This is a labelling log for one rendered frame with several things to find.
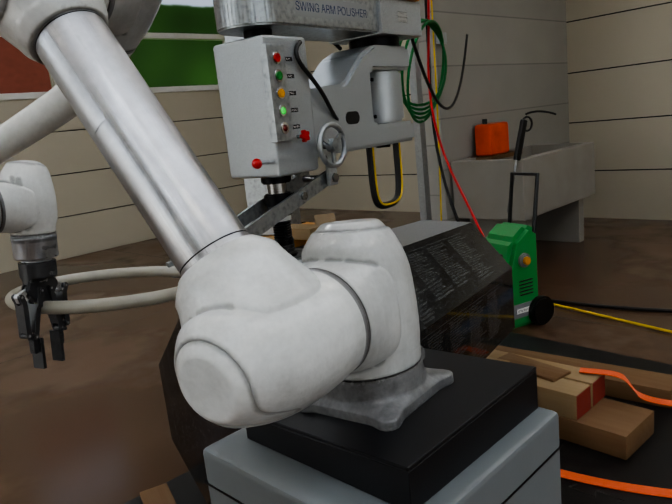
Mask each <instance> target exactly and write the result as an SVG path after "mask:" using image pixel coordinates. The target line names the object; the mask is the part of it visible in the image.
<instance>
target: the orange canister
mask: <svg viewBox="0 0 672 504"><path fill-rule="evenodd" d="M475 144H476V155H477V156H474V157H476V160H491V159H501V158H505V157H510V156H514V152H515V150H513V151H509V135H508V123H507V122H505V121H503V122H492V123H487V119H482V124H479V125H476V126H475ZM474 157H470V158H474Z"/></svg>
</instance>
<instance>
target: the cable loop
mask: <svg viewBox="0 0 672 504"><path fill-rule="evenodd" d="M392 145H393V156H394V168H395V195H394V197H393V198H392V199H391V200H389V201H386V202H382V201H381V199H380V196H379V191H378V184H377V176H376V165H375V154H374V147H371V148H366V155H367V166H368V176H369V185H370V191H371V197H372V200H373V203H374V205H375V206H376V207H377V208H380V209H387V208H390V207H393V206H395V205H396V204H397V203H398V202H399V201H400V199H401V197H402V193H403V172H402V159H401V147H400V142H399V143H394V144H392Z"/></svg>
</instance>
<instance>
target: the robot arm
mask: <svg viewBox="0 0 672 504"><path fill-rule="evenodd" d="M161 3H162V0H0V36H1V37H2V38H4V39H5V40H6V41H8V42H9V43H10V44H12V45H13V46H14V47H16V48H17V49H18V50H20V51H21V52H22V53H23V54H24V55H25V56H27V57H28V58H30V59H31V60H33V61H35V62H38V63H40V64H43V65H45V67H46V69H47V70H48V72H49V73H50V75H51V76H52V78H53V79H54V81H55V82H56V85H55V86H54V87H53V88H52V89H50V90H49V91H48V92H47V93H45V94H44V95H43V96H41V97H40V98H38V99H37V100H35V101H34V102H33V103H31V104H30V105H28V106H27V107H25V108H24V109H23V110H21V111H20V112H18V113H17V114H15V115H14V116H12V117H11V118H10V119H8V120H7V121H5V122H4V123H2V124H1V125H0V165H1V164H2V163H4V162H5V161H7V160H9V159H10V158H12V157H13V156H15V155H16V154H18V153H20V152H21V151H23V150H24V149H26V148H28V147H29V146H31V145H32V144H34V143H36V142H37V141H39V140H40V139H42V138H43V137H45V136H47V135H48V134H50V133H51V132H53V131H55V130H56V129H58V128H59V127H61V126H62V125H64V124H66V123H67V122H69V121H70V120H72V119H73V118H74V117H76V116H78V118H79V119H80V121H81V122H82V124H83V126H84V127H85V129H86V130H87V132H88V133H89V135H90V136H91V138H92V139H93V141H94V142H95V144H96V146H97V147H98V149H99V150H100V152H101V153H102V155H103V156H104V158H105V159H106V161H107V162H108V164H109V166H110V167H111V169H112V170H113V172H114V173H115V175H116V176H117V178H118V179H119V181H120V182H121V184H122V186H123V187H124V189H125V190H126V192H127V193H128V195H129V196H130V198H131V199H132V201H133V203H134V204H135V206H136V207H137V209H138V210H139V212H140V213H141V215H142V216H143V218H144V219H145V221H146V223H147V224H148V226H149V227H150V229H151V230H152V232H153V233H154V235H155V236H156V238H157V239H158V241H159V243H160V244H161V246H162V247H163V249H164V250H165V252H166V253H167V255H168V256H169V258H170V259H171V261H172V263H173V264H174V266H175V267H176V269H177V270H178V272H179V273H180V275H181V276H182V277H181V278H180V280H179V282H178V287H177V293H176V299H175V308H176V310H177V312H178V314H179V319H180V324H181V329H180V331H179V333H178V336H177V340H176V344H175V352H174V368H175V373H176V376H177V380H178V383H179V386H180V389H181V392H182V394H183V396H184V397H185V399H186V401H187V402H188V404H189V405H190V406H191V407H192V408H193V410H194V411H196V412H197V413H198V414H199V415H200V416H202V417H203V418H204V419H206V420H208V421H210V422H212V423H215V424H217V425H219V426H222V427H227V428H249V427H256V426H261V425H266V424H269V423H273V422H276V421H279V420H282V419H284V418H287V417H289V416H292V415H294V414H296V413H298V412H302V413H318V414H322V415H327V416H331V417H335V418H340V419H344V420H348V421H353V422H357V423H362V424H366V425H370V426H372V427H374V428H376V429H378V430H380V431H384V432H389V431H394V430H396V429H398V428H400V426H401V425H402V423H403V421H404V420H405V419H406V418H407V417H408V416H409V415H410V414H411V413H413V412H414V411H415V410H416V409H417V408H419V407H420V406H421V405H422V404H423V403H425V402H426V401H427V400H428V399H430V398H431V397H432V396H433V395H434V394H436V393H437V392H438V391H439V390H441V389H442V388H444V387H446V386H449V385H451V384H452V383H453V382H454V378H453V373H452V372H451V371H449V370H446V369H434V368H426V367H424V363H423V360H424V359H425V350H424V348H423V347H422V346H421V345H420V325H419V314H418V307H417V300H416V294H415V288H414V282H413V277H412V273H411V268H410V264H409V261H408V259H407V256H406V253H405V251H404V249H403V247H402V245H401V243H400V242H399V240H398V238H397V237H396V235H395V234H394V232H393V231H392V230H391V229H390V227H388V226H386V225H385V224H384V223H382V222H381V221H380V220H379V219H375V218H365V219H351V220H342V221H334V222H328V223H324V224H321V225H320V226H319V227H318V228H317V229H316V231H315V232H313V233H312V234H311V235H310V237H309V238H308V240H307V242H306V244H305V246H304V248H303V250H302V254H301V257H302V263H301V262H299V261H298V260H297V259H296V258H294V257H293V256H292V255H291V254H289V253H288V252H287V251H286V250H285V249H283V248H282V247H281V246H280V245H279V244H278V242H277V241H275V240H272V239H269V238H266V237H262V236H258V235H254V234H250V235H249V233H248V232H247V230H246V229H245V227H244V226H243V224H242V223H241V221H240V220H239V218H238V217H237V215H236V214H235V213H234V211H233V210H232V208H231V207H230V205H229V204H228V202H227V201H226V199H225V198H224V196H223V195H222V193H221V192H220V190H219V189H218V188H217V186H216V185H215V183H214V182H213V180H212V179H211V177H210V176H209V174H208V173H207V171H206V170H205V168H204V167H203V165H202V164H201V162H200V161H199V160H198V158H197V157H196V155H195V154H194V152H193V151H192V149H191V148H190V146H189V145H188V143H187V142H186V140H185V139H184V137H183V136H182V134H181V133H180V132H179V130H178V129H177V127H176V126H175V124H174V123H173V121H172V120H171V118H170V117H169V115H168V114H167V112H166V111H165V109H164V108H163V107H162V105H161V104H160V102H159V101H158V99H157V98H156V96H155V95H154V93H153V92H152V90H151V89H150V87H149V86H148V84H147V83H146V81H145V80H144V79H143V77H142V76H141V74H140V73H139V71H138V70H137V68H136V67H135V65H134V64H133V62H132V61H131V59H130V58H129V57H130V56H131V55H132V54H133V52H134V51H135V49H136V48H137V46H138V45H139V43H140V42H141V40H142V39H143V37H144V36H145V35H146V33H147V32H148V31H149V29H150V27H151V25H152V23H153V21H154V19H155V17H156V14H157V12H158V10H159V8H160V5H161ZM57 218H58V210H57V201H56V195H55V190H54V186H53V182H52V179H51V176H50V173H49V171H48V169H47V167H46V166H45V165H43V164H42V163H40V162H37V161H31V160H19V161H11V162H7V163H6V164H5V166H4V167H3V169H2V171H1V173H0V233H10V237H11V238H10V240H11V244H12V252H13V259H14V260H15V261H21V262H18V270H19V277H20V279H21V280H22V282H23V285H22V291H20V292H19V293H18V294H13V295H12V296H11V299H12V301H13V303H14V305H15V310H16V317H17V324H18V331H19V337H20V338H21V339H28V340H29V346H30V352H31V354H32V355H33V363H34V368H39V369H45V368H47V364H46V356H45V348H44V340H43V337H39V333H40V317H41V308H42V307H43V302H44V301H66V300H68V298H67V289H68V283H67V282H58V281H57V279H56V277H55V276H56V275H57V273H58V272H57V264H56V259H55V258H54V257H57V256H58V255H59V251H58V242H57V233H56V223H57ZM26 297H27V298H26ZM34 303H37V304H34Z"/></svg>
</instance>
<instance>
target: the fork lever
mask: <svg viewBox="0 0 672 504"><path fill-rule="evenodd" d="M332 180H333V182H338V180H339V175H338V174H337V173H333V175H332ZM286 184H287V191H290V192H294V193H293V194H291V195H290V196H288V197H287V198H286V199H284V200H283V201H281V202H280V203H278V204H277V205H276V206H274V207H273V208H271V209H270V210H268V208H267V206H265V199H264V197H263V198H261V199H260V200H258V201H257V202H256V203H254V204H253V205H251V206H250V207H248V208H247V209H245V210H244V211H242V212H241V213H239V214H238V215H237V217H238V218H239V220H240V221H241V223H242V224H243V226H244V227H245V229H246V230H247V232H248V233H249V235H250V234H254V235H258V236H261V235H262V234H263V233H265V232H266V231H268V230H269V229H270V228H272V227H273V226H274V225H276V224H277V223H278V222H280V221H281V220H282V219H284V218H285V217H287V216H288V215H289V214H291V213H292V212H293V211H295V210H296V209H297V208H299V207H300V206H301V205H303V204H304V203H306V202H307V201H308V200H310V199H311V198H312V197H314V196H315V195H316V194H318V193H319V192H320V191H322V190H323V189H325V188H326V187H327V186H328V185H327V176H326V170H325V171H324V172H323V173H321V174H320V175H310V174H309V171H308V172H303V173H299V174H297V175H296V176H294V177H293V178H291V180H290V182H287V183H286ZM295 191H296V192H295ZM166 265H167V267H168V268H170V267H172V266H174V264H173V263H172V261H171V260H169V261H168V262H166Z"/></svg>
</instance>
